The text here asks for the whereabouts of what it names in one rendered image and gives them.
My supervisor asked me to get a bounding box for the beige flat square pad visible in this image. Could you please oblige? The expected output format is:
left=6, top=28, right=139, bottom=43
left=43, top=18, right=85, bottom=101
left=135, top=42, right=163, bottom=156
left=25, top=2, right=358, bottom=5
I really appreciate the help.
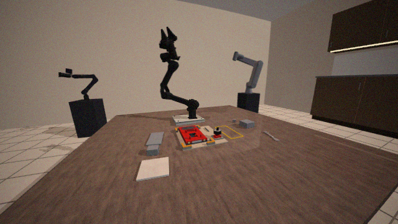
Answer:
left=136, top=157, right=169, bottom=182

